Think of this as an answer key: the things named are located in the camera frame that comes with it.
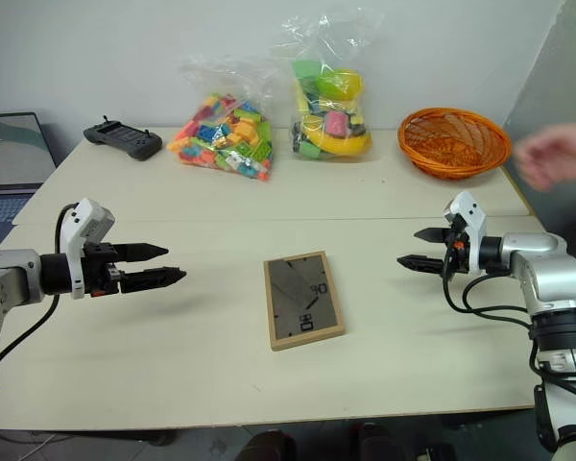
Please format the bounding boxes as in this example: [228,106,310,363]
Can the dark rounded shape under table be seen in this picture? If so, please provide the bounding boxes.
[239,428,300,461]

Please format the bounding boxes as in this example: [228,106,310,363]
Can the grey partition panel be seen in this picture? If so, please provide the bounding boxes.
[502,0,576,184]

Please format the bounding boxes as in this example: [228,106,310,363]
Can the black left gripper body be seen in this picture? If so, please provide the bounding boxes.
[81,241,127,297]

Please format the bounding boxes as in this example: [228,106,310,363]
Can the person's bare hand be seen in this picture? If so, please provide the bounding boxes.
[513,122,576,194]

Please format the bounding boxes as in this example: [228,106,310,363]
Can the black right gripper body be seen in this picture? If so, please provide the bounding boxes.
[441,213,472,282]

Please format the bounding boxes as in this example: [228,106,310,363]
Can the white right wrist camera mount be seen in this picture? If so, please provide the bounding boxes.
[443,190,489,278]

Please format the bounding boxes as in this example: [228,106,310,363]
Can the plastic bag of colourful toys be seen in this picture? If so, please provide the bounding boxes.
[268,12,386,162]

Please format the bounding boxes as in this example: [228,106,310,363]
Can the black handheld controller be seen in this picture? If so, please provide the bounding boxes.
[83,114,165,162]

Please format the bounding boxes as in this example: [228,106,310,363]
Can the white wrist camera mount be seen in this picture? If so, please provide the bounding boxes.
[59,197,117,301]
[443,190,489,278]

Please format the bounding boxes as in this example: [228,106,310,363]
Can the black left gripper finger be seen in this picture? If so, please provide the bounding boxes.
[121,264,188,295]
[112,243,170,264]

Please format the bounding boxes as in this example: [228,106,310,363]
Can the plastic bag of building blocks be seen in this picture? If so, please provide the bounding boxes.
[166,52,282,184]

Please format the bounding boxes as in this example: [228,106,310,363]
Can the orange wicker basket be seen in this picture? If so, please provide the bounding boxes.
[396,107,514,182]

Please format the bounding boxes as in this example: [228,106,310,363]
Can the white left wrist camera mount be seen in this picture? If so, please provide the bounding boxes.
[59,197,117,301]

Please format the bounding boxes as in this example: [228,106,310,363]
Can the wooden picture frame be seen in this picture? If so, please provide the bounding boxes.
[262,249,347,353]

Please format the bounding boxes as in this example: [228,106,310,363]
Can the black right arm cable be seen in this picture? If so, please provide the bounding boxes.
[442,258,541,333]

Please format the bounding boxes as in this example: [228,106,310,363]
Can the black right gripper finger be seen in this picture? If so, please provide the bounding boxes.
[396,255,447,275]
[413,227,447,243]

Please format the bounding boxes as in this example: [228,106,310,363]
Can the grey laptop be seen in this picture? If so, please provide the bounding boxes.
[0,111,60,252]

